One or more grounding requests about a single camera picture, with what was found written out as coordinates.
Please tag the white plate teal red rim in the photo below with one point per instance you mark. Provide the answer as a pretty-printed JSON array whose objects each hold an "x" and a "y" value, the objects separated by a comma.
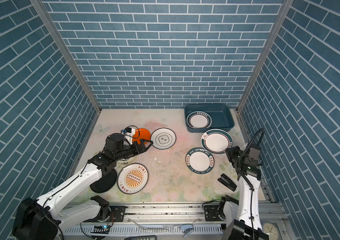
[{"x": 199, "y": 120}]

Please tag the white analog clock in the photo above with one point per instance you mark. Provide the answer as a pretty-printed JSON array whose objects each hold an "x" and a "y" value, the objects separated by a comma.
[{"x": 271, "y": 231}]

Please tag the white plate clover emblem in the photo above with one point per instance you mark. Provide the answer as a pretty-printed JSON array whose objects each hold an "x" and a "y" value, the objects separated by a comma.
[{"x": 163, "y": 138}]

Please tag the teal plastic bin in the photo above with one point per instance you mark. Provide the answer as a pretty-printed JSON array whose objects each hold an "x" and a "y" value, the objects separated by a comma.
[{"x": 220, "y": 114}]

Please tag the aluminium mounting rail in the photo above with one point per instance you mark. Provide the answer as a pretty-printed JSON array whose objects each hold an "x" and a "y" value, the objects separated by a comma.
[{"x": 139, "y": 214}]

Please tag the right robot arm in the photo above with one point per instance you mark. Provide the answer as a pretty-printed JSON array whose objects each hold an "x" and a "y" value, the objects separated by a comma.
[{"x": 242, "y": 216}]

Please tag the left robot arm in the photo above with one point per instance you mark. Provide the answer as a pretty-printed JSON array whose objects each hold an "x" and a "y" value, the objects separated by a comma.
[{"x": 25, "y": 228}]

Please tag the white plate teal lettered rim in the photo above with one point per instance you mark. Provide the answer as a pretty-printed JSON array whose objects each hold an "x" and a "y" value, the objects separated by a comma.
[{"x": 200, "y": 161}]

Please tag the cream plate green edge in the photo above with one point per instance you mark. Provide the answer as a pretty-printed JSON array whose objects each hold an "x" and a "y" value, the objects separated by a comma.
[{"x": 128, "y": 161}]

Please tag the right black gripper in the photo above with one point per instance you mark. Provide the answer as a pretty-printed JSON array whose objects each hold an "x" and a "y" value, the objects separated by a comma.
[{"x": 231, "y": 151}]

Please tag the white plate teal red band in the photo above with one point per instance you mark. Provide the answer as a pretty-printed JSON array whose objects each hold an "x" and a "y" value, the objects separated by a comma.
[{"x": 216, "y": 141}]

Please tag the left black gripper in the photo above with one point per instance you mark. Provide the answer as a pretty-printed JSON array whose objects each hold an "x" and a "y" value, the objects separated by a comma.
[{"x": 142, "y": 146}]

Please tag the white plate orange sunburst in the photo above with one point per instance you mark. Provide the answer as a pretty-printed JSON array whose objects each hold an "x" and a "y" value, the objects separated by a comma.
[{"x": 132, "y": 179}]

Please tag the black round plate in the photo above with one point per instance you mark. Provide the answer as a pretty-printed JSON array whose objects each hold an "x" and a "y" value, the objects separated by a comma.
[{"x": 105, "y": 183}]

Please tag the orange plastic plate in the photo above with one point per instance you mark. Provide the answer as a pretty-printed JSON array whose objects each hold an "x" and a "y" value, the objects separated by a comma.
[{"x": 141, "y": 134}]

